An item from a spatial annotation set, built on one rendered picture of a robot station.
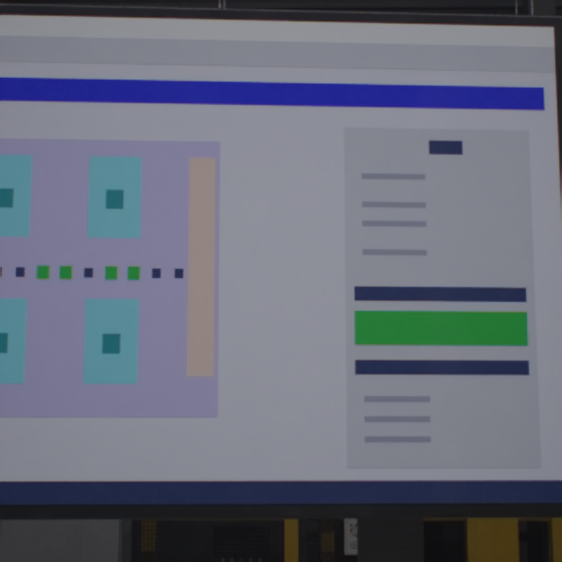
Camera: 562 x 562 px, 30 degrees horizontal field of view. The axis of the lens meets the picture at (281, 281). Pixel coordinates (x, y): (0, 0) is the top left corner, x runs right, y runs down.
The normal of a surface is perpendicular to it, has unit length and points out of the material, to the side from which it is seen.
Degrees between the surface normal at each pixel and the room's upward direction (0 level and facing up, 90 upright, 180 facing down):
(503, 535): 90
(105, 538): 90
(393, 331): 90
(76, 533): 90
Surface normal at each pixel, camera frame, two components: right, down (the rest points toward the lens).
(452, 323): 0.06, -0.15
